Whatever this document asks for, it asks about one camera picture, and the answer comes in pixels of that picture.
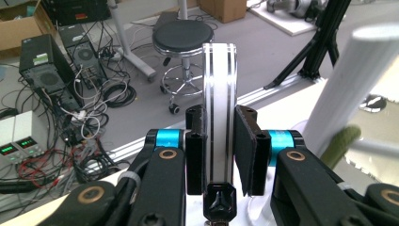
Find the white key stand with pole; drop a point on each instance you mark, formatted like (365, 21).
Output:
(348, 84)

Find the white bench power supply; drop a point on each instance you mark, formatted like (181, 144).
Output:
(29, 135)
(7, 141)

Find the closed cardboard box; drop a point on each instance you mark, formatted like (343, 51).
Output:
(224, 9)

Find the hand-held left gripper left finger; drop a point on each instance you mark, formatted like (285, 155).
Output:
(196, 150)

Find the white metal stand leg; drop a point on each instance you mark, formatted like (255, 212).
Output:
(183, 9)
(128, 47)

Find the large black computer tower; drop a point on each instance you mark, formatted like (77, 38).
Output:
(47, 72)

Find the white floor board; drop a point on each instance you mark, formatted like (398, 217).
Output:
(291, 26)

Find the grey robot equipment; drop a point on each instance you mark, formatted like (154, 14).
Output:
(298, 8)

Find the black round stool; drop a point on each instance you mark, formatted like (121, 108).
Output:
(183, 36)

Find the open cardboard box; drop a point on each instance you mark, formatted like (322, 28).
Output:
(19, 31)

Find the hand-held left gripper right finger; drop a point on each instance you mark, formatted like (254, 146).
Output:
(251, 153)

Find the small black computer tower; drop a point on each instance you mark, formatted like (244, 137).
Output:
(83, 53)

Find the black metal frame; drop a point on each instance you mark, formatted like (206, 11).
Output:
(320, 37)

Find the white power strip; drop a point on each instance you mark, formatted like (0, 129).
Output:
(113, 54)

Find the white foam mat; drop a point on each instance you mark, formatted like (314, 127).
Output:
(282, 116)

